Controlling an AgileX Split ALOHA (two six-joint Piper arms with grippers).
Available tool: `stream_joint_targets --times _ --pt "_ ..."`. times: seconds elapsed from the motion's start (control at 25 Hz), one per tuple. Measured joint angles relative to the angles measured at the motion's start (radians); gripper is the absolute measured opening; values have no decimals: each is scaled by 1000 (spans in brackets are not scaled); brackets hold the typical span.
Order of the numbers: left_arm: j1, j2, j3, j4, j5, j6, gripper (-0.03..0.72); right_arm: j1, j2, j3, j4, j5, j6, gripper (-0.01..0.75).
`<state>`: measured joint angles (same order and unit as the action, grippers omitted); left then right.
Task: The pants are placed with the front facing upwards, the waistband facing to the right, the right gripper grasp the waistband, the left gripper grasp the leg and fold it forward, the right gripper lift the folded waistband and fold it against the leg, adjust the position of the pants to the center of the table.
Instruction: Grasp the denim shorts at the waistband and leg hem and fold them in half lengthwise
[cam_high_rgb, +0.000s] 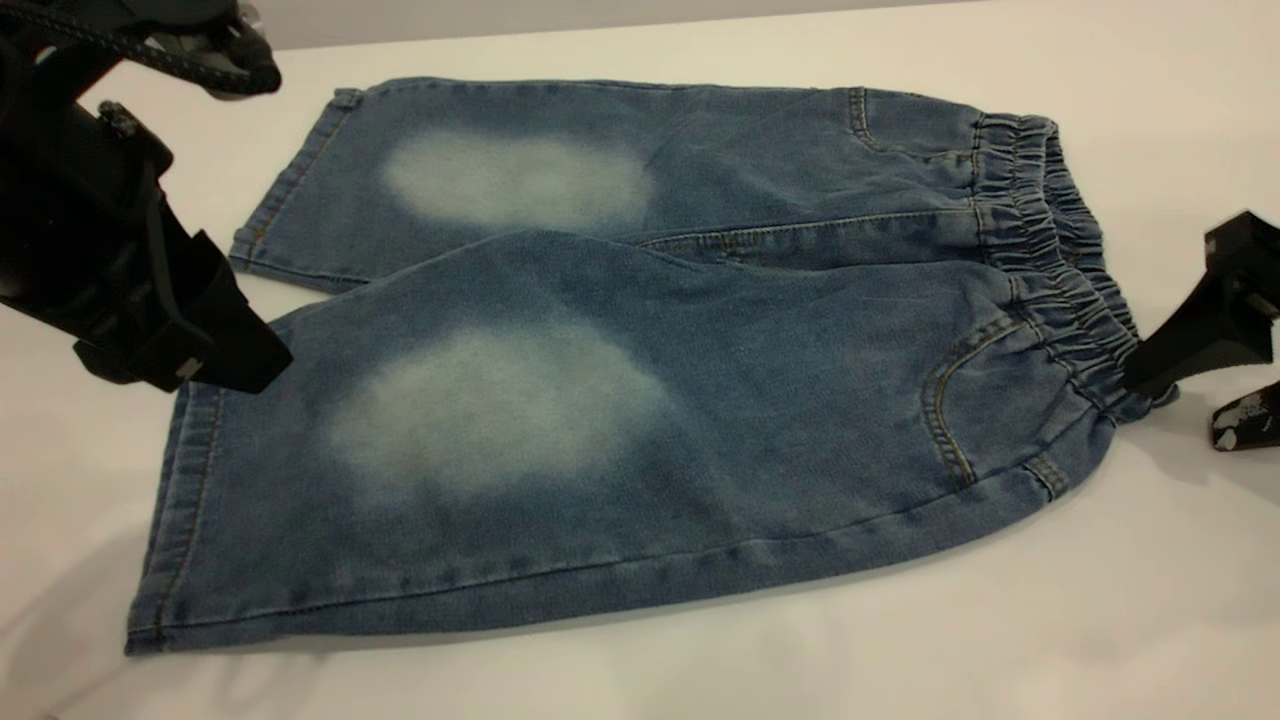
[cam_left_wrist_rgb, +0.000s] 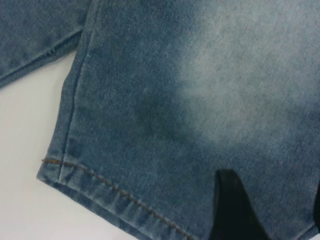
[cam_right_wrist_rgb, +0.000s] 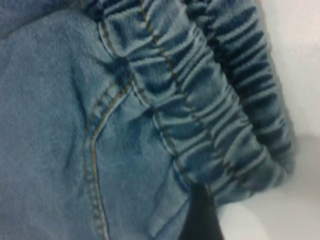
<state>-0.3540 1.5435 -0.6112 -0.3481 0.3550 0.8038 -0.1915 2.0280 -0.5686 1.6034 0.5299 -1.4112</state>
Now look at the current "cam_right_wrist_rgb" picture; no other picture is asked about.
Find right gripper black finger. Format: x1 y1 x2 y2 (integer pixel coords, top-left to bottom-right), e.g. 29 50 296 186
186 183 227 240

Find blue denim pants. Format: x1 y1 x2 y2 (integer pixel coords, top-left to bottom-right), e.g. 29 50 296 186
0 0 297 240

